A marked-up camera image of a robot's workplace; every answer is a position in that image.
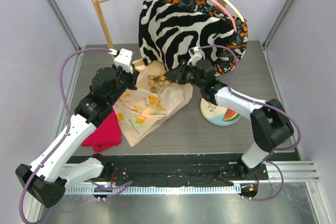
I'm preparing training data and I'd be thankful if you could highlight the brown longan bunch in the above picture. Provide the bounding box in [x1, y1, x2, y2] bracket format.
[148, 71, 171, 93]

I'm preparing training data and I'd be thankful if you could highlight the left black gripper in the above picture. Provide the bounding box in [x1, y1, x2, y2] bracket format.
[107, 63, 140, 105]

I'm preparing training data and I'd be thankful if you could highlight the orange camouflage garment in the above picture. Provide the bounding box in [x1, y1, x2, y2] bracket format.
[160, 0, 248, 76]

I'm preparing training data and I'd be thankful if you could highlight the fruit plate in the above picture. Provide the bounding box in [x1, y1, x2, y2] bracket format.
[200, 98, 240, 126]

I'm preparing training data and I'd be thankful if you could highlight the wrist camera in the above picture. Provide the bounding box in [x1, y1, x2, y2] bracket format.
[109, 48, 134, 73]
[187, 47, 204, 67]

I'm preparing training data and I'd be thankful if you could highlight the slotted cable duct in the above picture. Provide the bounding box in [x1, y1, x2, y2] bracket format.
[65, 184, 241, 197]

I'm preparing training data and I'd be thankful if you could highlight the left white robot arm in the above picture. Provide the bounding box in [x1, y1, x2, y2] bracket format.
[15, 65, 139, 208]

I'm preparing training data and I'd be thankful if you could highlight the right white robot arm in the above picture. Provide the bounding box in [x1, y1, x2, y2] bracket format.
[164, 59, 294, 179]

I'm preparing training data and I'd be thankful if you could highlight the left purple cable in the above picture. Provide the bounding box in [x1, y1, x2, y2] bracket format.
[18, 47, 133, 224]

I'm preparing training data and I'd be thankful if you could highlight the watermelon slice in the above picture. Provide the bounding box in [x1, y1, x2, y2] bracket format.
[223, 109, 240, 122]

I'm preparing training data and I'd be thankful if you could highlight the banana print plastic bag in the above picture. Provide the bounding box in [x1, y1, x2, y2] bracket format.
[113, 61, 193, 147]

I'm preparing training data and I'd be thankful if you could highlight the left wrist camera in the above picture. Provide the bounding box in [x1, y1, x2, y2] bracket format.
[109, 48, 134, 73]

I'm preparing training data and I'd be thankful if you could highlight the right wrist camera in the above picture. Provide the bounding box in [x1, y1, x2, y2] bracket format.
[187, 47, 204, 67]

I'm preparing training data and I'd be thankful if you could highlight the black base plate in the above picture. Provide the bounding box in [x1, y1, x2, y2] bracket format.
[93, 153, 269, 187]

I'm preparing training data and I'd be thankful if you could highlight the zebra print garment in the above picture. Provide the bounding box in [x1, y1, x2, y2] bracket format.
[139, 0, 235, 75]

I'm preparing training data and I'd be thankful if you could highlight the red cloth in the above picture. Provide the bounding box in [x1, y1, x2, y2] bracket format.
[81, 111, 121, 153]

